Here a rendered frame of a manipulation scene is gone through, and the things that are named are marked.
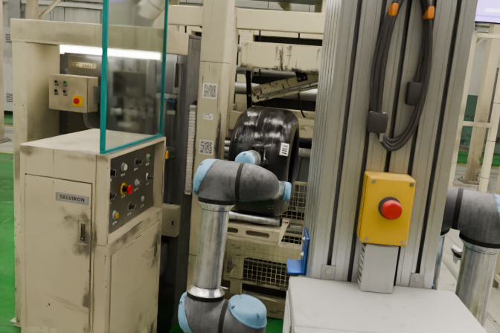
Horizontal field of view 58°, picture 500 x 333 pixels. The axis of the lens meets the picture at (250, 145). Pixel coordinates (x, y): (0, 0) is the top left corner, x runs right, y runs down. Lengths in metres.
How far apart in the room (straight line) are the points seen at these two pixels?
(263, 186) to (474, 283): 0.63
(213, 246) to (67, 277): 0.85
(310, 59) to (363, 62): 1.57
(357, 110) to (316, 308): 0.37
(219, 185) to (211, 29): 1.13
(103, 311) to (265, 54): 1.48
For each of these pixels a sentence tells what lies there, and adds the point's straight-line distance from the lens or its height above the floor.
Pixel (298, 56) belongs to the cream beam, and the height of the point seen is 1.72.
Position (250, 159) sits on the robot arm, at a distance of 1.70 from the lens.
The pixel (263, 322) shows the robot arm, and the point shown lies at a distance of 1.42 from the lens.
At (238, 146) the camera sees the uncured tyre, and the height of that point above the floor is 1.27.
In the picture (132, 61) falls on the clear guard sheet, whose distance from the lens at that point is 1.97.
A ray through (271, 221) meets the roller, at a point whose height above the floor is 0.91.
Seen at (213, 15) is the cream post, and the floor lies 1.88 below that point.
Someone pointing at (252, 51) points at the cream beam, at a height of 1.73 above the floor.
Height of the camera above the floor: 1.65
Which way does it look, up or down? 10 degrees down
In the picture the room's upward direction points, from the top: 5 degrees clockwise
